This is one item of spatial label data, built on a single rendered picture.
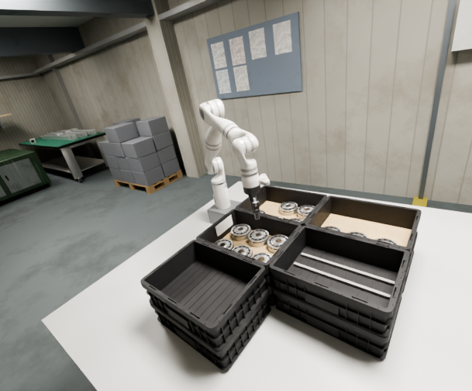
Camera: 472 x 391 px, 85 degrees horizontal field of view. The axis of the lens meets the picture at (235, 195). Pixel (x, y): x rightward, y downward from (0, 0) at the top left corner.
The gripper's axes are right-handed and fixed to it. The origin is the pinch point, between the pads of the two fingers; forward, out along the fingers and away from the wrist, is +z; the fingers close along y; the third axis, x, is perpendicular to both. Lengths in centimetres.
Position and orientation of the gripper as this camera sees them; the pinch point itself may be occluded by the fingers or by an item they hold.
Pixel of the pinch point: (256, 212)
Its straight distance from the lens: 116.3
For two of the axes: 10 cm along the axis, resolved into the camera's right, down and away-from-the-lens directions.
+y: 1.0, 4.2, -9.0
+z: 1.7, 8.9, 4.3
